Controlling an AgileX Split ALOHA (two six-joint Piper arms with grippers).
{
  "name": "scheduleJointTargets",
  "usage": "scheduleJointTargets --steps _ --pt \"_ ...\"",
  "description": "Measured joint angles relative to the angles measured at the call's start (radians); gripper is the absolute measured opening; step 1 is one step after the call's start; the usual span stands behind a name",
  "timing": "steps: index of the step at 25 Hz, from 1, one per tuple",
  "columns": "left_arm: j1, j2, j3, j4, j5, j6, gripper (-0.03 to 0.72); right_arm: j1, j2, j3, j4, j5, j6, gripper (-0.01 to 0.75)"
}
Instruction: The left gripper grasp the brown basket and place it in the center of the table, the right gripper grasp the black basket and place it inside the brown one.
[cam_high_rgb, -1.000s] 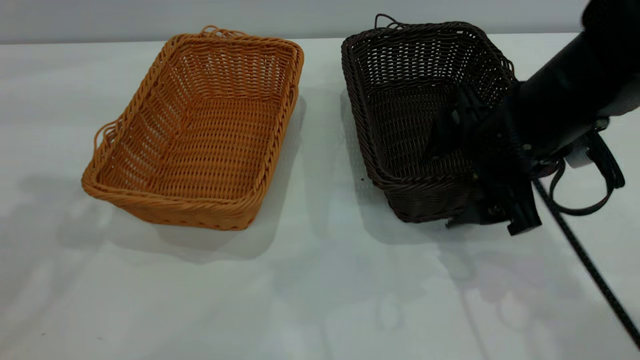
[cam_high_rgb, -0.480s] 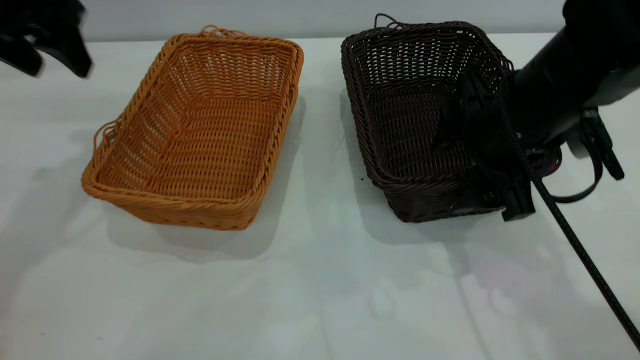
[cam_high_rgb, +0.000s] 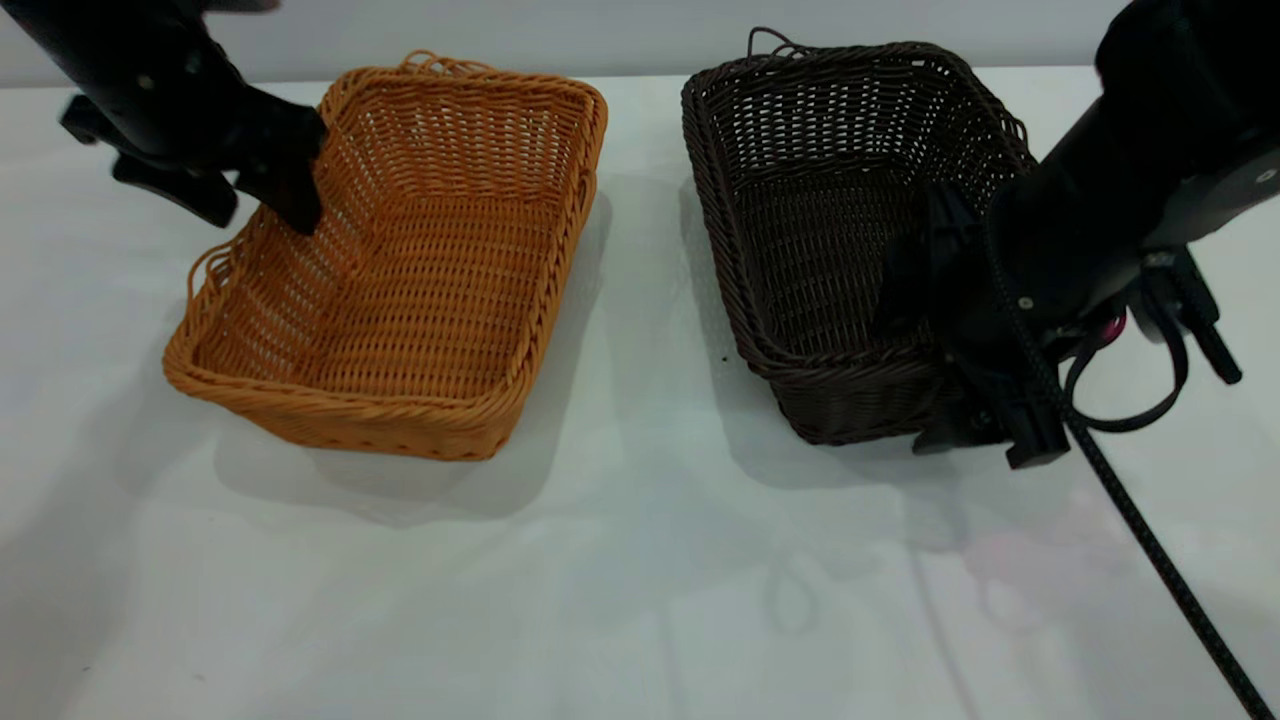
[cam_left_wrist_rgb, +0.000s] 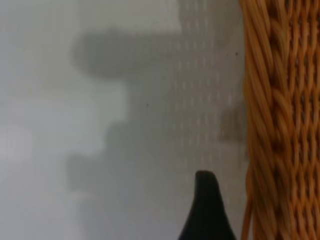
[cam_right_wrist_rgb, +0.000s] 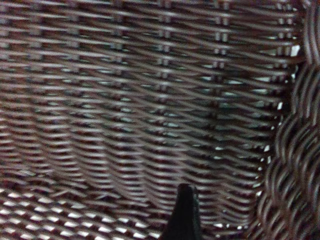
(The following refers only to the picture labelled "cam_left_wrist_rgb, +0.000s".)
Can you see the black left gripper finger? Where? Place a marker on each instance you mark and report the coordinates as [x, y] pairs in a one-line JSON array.
[[206, 212]]

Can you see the orange wicker basket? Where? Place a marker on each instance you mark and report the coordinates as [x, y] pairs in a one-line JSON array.
[[280, 125]]

